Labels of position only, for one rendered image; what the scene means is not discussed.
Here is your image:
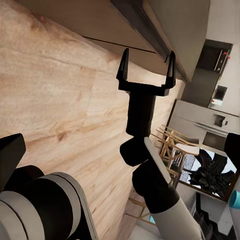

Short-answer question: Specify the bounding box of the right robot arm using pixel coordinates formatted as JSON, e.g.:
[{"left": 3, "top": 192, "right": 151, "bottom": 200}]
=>
[{"left": 116, "top": 48, "right": 203, "bottom": 240}]

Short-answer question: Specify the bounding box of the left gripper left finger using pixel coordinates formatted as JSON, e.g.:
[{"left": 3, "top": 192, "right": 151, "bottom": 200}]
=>
[{"left": 0, "top": 133, "right": 26, "bottom": 193}]

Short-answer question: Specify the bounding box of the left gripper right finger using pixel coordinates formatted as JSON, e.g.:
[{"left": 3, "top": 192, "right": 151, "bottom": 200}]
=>
[{"left": 224, "top": 133, "right": 240, "bottom": 173}]

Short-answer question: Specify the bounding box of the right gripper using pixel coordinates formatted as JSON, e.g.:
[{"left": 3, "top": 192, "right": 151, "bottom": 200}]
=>
[{"left": 116, "top": 48, "right": 176, "bottom": 121}]

